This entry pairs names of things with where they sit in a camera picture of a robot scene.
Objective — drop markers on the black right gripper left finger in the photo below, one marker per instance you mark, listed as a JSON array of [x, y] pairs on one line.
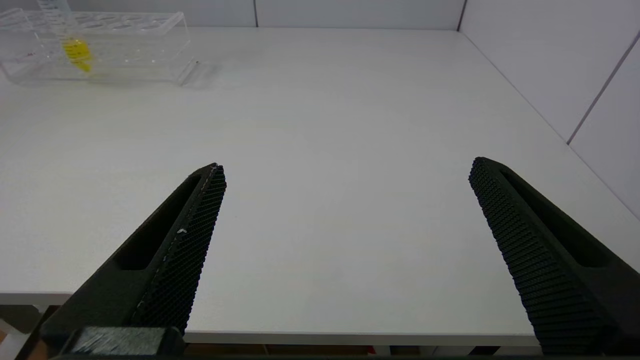
[[175, 270]]

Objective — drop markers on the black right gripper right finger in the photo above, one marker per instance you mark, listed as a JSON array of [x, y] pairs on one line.
[[550, 280]]

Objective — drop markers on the clear acrylic test tube rack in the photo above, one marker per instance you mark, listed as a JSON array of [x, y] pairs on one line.
[[165, 50]]

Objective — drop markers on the test tube with yellow pigment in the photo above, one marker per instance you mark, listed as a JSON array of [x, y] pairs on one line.
[[77, 52]]

